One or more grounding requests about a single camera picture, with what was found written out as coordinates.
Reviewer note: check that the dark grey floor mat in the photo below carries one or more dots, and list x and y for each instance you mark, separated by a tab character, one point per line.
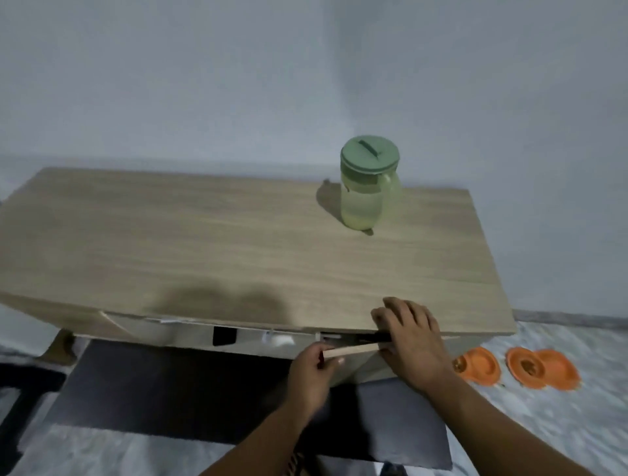
186	392

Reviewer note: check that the person's left forearm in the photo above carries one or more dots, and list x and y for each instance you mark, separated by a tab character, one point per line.
265	444

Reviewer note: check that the person's left hand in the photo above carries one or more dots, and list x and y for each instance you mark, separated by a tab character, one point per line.
308	380

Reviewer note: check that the person's right fingers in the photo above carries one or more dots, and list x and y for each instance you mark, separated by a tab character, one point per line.
400	310

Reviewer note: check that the person's left thumb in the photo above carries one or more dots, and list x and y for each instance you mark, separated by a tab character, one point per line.
336	363

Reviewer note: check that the person's right forearm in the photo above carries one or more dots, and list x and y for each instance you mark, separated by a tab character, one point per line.
495	431

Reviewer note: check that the white table drawer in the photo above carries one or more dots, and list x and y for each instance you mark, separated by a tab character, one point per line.
196	336

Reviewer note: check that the light wooden table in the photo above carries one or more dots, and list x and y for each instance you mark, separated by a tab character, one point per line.
221	235

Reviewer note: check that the person's right hand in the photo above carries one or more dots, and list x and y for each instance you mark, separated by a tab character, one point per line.
417	345

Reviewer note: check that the green plastic lidded pitcher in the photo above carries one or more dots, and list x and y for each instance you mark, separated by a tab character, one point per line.
367	193

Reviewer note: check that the wooden table leg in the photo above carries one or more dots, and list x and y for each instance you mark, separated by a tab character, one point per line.
58	347

